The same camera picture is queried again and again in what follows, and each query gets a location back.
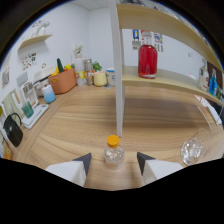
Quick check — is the small clear bottle orange cap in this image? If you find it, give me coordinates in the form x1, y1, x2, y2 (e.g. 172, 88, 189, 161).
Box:
103, 134, 126, 171

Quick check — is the red liquid bottle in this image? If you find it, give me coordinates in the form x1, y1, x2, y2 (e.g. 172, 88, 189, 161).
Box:
137, 30, 159, 80

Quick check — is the clear glass with ice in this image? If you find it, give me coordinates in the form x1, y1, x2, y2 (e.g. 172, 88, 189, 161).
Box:
180, 128, 211, 167

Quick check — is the two-tier wooden shelf rack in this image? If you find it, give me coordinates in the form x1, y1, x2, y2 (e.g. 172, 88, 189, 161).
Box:
108, 0, 224, 138

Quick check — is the black kettle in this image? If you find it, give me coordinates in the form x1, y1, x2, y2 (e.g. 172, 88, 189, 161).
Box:
2, 112, 24, 148

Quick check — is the orange box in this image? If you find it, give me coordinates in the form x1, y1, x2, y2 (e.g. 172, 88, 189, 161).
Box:
47, 68, 78, 95

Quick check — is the white vase with flowers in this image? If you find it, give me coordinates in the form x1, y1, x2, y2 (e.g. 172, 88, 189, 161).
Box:
73, 42, 86, 74

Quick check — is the green plant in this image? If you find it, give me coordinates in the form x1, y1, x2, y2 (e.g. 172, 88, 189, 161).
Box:
92, 60, 103, 73

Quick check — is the green cup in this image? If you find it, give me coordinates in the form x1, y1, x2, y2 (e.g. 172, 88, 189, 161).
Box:
21, 100, 35, 119

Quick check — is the yellow cup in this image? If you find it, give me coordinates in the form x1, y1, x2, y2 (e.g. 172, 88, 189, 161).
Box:
93, 70, 108, 88

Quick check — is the blue and white cup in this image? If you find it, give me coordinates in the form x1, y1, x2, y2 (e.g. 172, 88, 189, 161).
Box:
41, 84, 57, 104

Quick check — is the white scale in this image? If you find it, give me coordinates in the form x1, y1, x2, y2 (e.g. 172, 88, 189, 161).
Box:
20, 103, 50, 130

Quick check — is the clear bottle red label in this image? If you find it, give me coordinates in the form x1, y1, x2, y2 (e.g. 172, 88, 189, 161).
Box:
197, 58, 211, 92

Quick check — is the wooden wall shelf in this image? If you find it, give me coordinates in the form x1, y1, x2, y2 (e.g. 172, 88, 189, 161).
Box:
18, 33, 54, 51

